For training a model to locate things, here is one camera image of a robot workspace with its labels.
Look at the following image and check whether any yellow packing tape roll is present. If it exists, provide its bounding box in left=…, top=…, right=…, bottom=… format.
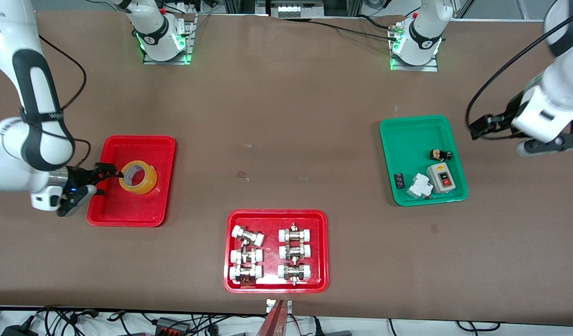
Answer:
left=119, top=161, right=158, bottom=195

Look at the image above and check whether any empty red plastic tray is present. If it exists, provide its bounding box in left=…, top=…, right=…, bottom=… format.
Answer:
left=86, top=135, right=177, bottom=228

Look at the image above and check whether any green plastic tray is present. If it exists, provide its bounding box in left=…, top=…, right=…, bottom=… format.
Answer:
left=379, top=114, right=469, bottom=207

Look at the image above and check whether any red tray holding fittings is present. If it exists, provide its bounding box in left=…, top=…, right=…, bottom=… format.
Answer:
left=223, top=209, right=330, bottom=294

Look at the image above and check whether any white circuit breaker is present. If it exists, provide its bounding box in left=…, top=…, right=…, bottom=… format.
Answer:
left=406, top=173, right=433, bottom=200

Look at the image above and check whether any white metal pipe fitting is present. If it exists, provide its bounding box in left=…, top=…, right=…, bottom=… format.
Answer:
left=278, top=223, right=312, bottom=243
left=230, top=247, right=263, bottom=265
left=278, top=243, right=311, bottom=261
left=277, top=262, right=312, bottom=286
left=232, top=225, right=265, bottom=247
left=229, top=264, right=263, bottom=285

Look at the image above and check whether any black connector box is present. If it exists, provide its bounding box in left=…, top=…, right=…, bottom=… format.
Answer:
left=155, top=317, right=190, bottom=335

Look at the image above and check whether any black power adapter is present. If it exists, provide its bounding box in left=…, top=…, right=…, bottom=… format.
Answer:
left=1, top=322, right=37, bottom=336

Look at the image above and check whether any red and silver aluminium profile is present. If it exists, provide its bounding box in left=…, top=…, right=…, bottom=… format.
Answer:
left=256, top=299, right=292, bottom=336

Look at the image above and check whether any grey power strip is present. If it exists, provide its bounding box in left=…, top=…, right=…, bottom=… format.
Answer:
left=268, top=0, right=325, bottom=18

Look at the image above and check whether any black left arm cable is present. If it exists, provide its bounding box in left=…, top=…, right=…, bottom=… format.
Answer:
left=466, top=19, right=573, bottom=140

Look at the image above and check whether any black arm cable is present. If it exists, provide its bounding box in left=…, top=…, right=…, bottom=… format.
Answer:
left=466, top=19, right=573, bottom=140
left=36, top=35, right=92, bottom=168

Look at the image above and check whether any grey push-button switch box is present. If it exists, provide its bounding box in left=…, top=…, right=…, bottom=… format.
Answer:
left=426, top=163, right=456, bottom=194

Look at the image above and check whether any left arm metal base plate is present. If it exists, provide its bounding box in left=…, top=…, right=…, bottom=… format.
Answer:
left=390, top=21, right=439, bottom=72

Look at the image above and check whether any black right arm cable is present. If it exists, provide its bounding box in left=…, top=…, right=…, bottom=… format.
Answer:
left=36, top=35, right=92, bottom=168

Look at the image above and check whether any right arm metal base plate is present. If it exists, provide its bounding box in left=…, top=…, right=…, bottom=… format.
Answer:
left=143, top=14, right=196, bottom=65

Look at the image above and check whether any black cable on table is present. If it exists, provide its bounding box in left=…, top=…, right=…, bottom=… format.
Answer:
left=310, top=19, right=397, bottom=41

